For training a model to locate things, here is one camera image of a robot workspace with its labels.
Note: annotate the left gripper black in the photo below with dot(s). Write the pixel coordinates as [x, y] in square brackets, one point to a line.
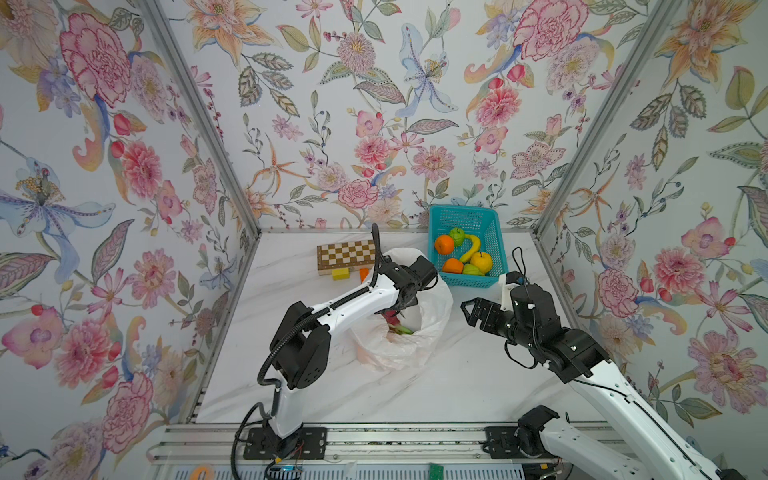
[413, 302]

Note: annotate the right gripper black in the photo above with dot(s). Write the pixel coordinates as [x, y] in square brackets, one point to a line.
[492, 311]

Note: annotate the orange fruit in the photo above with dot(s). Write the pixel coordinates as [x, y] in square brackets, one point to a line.
[453, 266]
[444, 245]

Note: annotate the green apple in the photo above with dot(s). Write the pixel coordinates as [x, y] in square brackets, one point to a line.
[472, 270]
[458, 236]

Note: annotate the white plastic bag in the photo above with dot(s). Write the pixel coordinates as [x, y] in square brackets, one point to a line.
[412, 339]

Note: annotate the pink dragon fruit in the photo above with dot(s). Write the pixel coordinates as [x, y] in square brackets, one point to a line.
[394, 323]

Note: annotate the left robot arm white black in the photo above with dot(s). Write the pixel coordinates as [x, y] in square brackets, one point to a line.
[299, 351]

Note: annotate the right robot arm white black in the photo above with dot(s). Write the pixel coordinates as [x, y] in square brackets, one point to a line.
[581, 363]

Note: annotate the wooden chessboard box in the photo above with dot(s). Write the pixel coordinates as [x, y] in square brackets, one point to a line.
[354, 255]

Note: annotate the teal plastic basket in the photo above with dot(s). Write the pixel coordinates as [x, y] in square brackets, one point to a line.
[466, 245]

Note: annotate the yellow block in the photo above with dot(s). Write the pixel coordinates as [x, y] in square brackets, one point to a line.
[339, 274]

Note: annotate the yellow banana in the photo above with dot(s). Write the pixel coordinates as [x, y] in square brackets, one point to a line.
[474, 247]

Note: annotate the green circuit board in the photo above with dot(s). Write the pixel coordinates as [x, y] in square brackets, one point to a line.
[436, 472]

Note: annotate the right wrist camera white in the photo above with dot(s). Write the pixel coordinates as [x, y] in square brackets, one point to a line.
[508, 283]

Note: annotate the orange ring object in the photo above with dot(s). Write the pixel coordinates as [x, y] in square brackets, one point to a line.
[202, 472]

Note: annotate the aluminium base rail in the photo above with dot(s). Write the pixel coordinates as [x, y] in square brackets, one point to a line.
[447, 443]

